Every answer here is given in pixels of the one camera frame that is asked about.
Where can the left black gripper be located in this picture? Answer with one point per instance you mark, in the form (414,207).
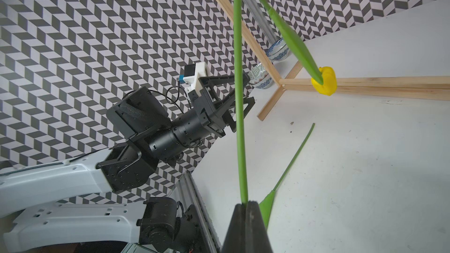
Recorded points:
(207,116)

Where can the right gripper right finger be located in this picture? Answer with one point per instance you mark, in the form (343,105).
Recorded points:
(257,240)

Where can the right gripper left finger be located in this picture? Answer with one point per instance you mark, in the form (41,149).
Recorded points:
(235,240)

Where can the yellow tulip flower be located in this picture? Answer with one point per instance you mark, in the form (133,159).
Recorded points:
(323,79)

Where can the pink tulip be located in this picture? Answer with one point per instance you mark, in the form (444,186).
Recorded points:
(267,203)
(239,100)

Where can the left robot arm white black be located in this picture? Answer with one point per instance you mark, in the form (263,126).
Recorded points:
(35,193)

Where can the green patterned ceramic bowl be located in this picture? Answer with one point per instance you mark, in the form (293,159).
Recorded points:
(259,77)

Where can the blue white ceramic bowl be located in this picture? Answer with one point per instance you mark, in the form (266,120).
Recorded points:
(279,51)

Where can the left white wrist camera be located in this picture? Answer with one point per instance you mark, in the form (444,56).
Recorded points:
(191,75)

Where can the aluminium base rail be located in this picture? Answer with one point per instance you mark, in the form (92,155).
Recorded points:
(195,232)

